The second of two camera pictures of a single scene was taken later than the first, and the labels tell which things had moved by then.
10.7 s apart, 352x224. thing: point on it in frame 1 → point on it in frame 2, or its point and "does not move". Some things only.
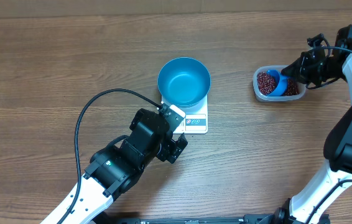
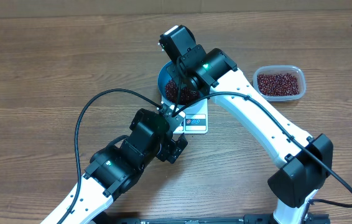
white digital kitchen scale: [196, 121] does not move
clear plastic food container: [270, 84] does not move
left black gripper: [171, 149] does not move
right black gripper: [298, 68] → [179, 76]
